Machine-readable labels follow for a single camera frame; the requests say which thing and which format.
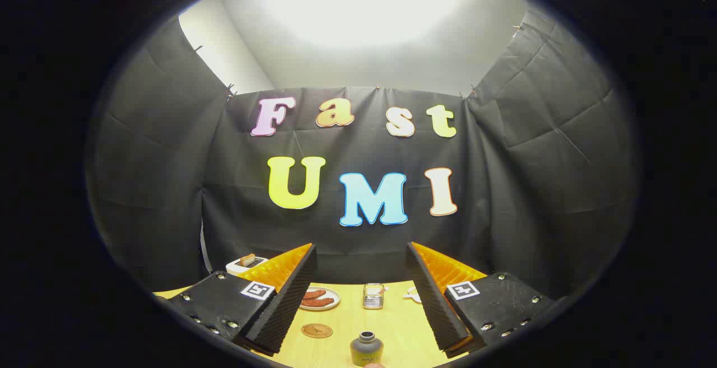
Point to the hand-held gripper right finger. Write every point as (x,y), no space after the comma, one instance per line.
(434,306)

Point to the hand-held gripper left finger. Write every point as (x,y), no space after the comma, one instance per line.
(285,306)

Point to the round brown coaster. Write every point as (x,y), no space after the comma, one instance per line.
(316,331)

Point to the silver green juice bottle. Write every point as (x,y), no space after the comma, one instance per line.
(366,350)

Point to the white divided snack dish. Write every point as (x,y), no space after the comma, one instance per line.
(413,296)

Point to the red sausage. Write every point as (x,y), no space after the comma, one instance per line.
(315,294)
(319,302)

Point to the round wooden table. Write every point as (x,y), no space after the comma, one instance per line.
(392,329)

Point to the white plate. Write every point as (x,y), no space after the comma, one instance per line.
(333,294)

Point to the toast slice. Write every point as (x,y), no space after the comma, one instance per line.
(247,260)

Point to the white toaster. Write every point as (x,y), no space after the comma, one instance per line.
(234,269)

